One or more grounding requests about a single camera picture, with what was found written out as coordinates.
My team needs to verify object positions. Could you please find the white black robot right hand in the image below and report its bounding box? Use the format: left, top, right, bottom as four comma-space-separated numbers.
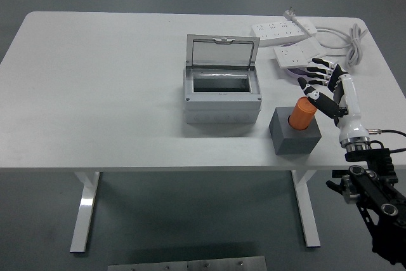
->
297, 57, 369, 145

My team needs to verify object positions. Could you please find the orange cylindrical battery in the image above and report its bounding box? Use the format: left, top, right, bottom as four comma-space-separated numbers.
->
287, 96, 318, 131

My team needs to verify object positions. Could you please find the grey plastic junction box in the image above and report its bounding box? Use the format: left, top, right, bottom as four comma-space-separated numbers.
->
182, 64, 263, 125

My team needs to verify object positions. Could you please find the transparent hinged box lid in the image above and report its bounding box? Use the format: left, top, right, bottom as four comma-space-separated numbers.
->
185, 34, 261, 70

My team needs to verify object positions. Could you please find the grey block battery holder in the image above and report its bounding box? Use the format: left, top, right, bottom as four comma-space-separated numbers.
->
268, 105, 323, 157

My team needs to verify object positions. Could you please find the purple round dish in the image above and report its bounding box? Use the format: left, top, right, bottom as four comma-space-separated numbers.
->
284, 67, 313, 79

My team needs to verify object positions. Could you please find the white long power strip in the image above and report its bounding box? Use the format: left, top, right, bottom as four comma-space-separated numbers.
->
249, 19, 318, 48

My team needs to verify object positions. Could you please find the white table leg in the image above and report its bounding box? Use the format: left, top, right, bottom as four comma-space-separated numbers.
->
69, 171, 102, 254
291, 171, 321, 248

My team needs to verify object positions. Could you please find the white power cord with plug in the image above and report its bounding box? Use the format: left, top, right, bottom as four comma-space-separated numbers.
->
283, 6, 369, 69

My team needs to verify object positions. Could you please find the white wall socket panel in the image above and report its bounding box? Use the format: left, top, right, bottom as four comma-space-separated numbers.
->
273, 43, 322, 69

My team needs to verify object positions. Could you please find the grey metal base plate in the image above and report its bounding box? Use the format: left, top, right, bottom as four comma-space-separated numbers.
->
107, 255, 267, 271

